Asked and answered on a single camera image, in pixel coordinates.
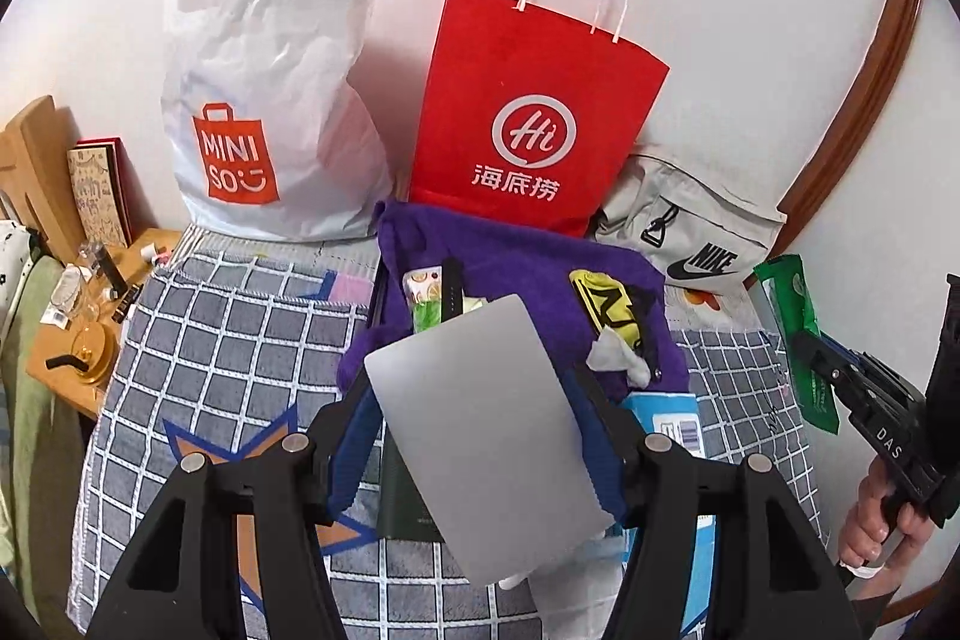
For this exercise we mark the wooden headboard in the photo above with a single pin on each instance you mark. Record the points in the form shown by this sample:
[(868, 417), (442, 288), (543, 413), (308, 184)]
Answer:
[(36, 186)]

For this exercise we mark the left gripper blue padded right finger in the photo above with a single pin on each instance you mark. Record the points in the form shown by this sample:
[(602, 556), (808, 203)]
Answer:
[(610, 442)]

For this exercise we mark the grey checked cloth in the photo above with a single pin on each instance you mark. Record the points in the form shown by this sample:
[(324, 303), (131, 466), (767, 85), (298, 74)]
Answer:
[(234, 345)]

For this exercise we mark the white Miniso plastic bag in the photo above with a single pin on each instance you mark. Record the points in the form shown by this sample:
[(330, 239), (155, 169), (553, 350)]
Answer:
[(269, 140)]

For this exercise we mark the wooden nightstand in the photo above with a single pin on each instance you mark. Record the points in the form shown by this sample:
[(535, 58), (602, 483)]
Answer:
[(87, 400)]

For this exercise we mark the purple towel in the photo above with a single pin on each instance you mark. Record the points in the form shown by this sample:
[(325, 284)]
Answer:
[(500, 259)]

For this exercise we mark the yellow black pouch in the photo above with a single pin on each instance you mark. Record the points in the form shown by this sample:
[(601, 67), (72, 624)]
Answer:
[(609, 303)]

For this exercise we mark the dark green tea tin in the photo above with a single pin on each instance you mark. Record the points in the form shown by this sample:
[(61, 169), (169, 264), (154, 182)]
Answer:
[(402, 514)]

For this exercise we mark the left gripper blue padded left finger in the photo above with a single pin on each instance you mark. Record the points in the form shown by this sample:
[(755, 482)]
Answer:
[(349, 460)]

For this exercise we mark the red Haidilao paper bag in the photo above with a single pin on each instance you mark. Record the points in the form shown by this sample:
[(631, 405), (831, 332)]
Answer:
[(528, 115)]

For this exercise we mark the brown door frame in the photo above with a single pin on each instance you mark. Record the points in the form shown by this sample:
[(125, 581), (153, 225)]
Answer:
[(853, 121)]

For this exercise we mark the grey Nike waist bag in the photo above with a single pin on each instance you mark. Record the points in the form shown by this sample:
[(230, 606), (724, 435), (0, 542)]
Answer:
[(687, 222)]

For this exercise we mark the white cotton glove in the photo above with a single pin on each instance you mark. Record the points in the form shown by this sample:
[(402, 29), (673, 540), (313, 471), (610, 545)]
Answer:
[(611, 353)]

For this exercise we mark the patterned book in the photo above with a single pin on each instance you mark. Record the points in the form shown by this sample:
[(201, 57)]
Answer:
[(96, 171)]

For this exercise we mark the fruit print wipe packet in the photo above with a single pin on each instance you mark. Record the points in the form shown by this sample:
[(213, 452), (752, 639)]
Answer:
[(423, 286)]

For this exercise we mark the amber glass teapot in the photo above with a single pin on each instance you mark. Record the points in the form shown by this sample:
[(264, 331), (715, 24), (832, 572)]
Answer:
[(85, 351)]

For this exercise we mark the person's right hand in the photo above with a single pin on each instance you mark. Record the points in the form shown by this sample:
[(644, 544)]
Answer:
[(865, 529)]

